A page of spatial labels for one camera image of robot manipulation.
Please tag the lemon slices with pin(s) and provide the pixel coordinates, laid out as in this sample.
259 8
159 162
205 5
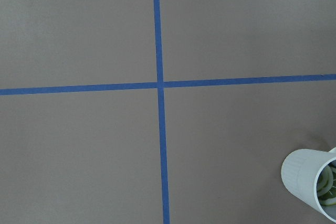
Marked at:
326 185

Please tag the white ribbed mug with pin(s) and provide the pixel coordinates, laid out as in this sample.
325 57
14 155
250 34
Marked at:
299 173

